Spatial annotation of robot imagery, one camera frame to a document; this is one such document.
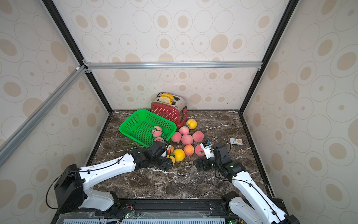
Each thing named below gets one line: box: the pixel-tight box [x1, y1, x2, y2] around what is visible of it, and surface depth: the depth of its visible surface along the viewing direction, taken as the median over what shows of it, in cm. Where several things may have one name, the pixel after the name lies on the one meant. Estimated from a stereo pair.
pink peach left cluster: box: [171, 131, 182, 143], surface depth 98 cm
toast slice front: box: [158, 95, 173, 105], surface depth 102 cm
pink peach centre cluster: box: [181, 134, 194, 146], surface depth 98 cm
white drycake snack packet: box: [229, 138, 243, 146], surface depth 102 cm
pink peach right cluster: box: [192, 130, 205, 143], surface depth 99 cm
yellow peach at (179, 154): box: [173, 148, 186, 162], surface depth 90 cm
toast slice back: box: [161, 92, 175, 104], surface depth 103 cm
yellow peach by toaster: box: [186, 119, 198, 130], surface depth 107 cm
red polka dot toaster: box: [150, 92, 189, 128], surface depth 102 cm
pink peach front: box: [151, 126, 163, 138], surface depth 102 cm
